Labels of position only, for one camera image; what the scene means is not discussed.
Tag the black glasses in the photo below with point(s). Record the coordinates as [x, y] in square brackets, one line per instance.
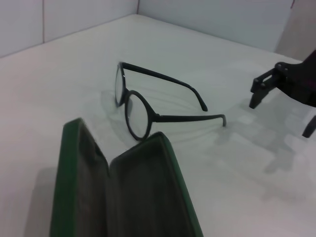
[185, 119]

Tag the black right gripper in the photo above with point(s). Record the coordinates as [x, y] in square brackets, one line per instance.
[301, 81]

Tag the green glasses case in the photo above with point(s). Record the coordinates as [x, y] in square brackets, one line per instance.
[138, 197]

